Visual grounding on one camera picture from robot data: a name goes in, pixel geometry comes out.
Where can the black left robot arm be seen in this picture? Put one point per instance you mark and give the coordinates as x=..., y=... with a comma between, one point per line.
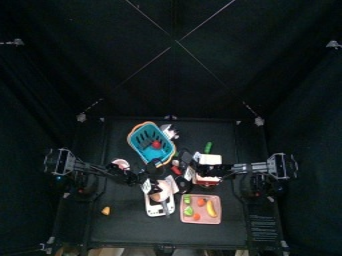
x=94, y=168

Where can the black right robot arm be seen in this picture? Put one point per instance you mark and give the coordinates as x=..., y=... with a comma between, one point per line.
x=249, y=166

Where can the white toy stove grey base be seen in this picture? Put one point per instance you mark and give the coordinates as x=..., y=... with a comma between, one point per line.
x=155, y=209

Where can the red toy pepper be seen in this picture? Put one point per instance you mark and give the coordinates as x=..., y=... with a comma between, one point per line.
x=177, y=170

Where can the wooden toy box red front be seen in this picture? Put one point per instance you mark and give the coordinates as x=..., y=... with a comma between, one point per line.
x=208, y=180

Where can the small green toy lettuce piece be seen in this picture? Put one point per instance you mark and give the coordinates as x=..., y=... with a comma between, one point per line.
x=187, y=199

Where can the cream toy box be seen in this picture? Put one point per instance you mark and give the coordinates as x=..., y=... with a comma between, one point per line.
x=210, y=159

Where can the orange toy tomato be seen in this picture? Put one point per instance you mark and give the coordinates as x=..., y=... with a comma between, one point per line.
x=202, y=202

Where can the green toy cucumber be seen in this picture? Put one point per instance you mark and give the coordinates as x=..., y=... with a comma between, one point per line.
x=208, y=147

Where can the red toy tomato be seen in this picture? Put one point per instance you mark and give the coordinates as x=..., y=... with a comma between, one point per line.
x=157, y=144

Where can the teal basket with orange rim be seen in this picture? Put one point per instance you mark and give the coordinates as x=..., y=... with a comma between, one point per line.
x=150, y=144

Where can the green cloth on plate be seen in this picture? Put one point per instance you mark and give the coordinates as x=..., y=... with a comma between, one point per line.
x=189, y=211

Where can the yellow toy banana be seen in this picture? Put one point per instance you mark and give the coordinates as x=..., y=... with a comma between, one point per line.
x=212, y=208

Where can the small orange toy fruit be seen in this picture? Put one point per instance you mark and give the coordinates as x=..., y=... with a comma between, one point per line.
x=197, y=217

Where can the white toy carton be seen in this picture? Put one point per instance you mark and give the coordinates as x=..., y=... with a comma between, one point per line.
x=170, y=130

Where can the pink tray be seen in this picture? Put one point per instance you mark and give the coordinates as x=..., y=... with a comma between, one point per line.
x=201, y=221

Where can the thin frame pole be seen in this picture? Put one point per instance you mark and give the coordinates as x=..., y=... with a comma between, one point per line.
x=171, y=83

